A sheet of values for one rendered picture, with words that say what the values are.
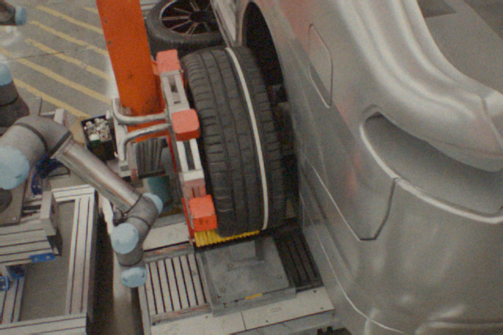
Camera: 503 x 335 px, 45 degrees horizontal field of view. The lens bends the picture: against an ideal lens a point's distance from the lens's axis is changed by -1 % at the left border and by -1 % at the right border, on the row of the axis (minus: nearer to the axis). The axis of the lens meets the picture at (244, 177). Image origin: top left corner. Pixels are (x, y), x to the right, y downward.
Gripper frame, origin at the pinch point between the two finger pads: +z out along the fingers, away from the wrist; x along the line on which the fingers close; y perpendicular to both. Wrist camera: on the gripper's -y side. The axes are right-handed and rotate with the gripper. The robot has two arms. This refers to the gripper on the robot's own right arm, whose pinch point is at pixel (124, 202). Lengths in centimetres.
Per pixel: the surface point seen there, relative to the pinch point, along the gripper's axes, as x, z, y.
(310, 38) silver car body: -55, -28, 67
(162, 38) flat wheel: -30, 159, -34
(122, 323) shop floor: 16, 11, -83
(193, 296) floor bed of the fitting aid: -17, 12, -77
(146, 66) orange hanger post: -17, 65, 9
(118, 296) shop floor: 17, 26, -83
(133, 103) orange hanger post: -8, 65, -7
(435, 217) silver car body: -64, -78, 55
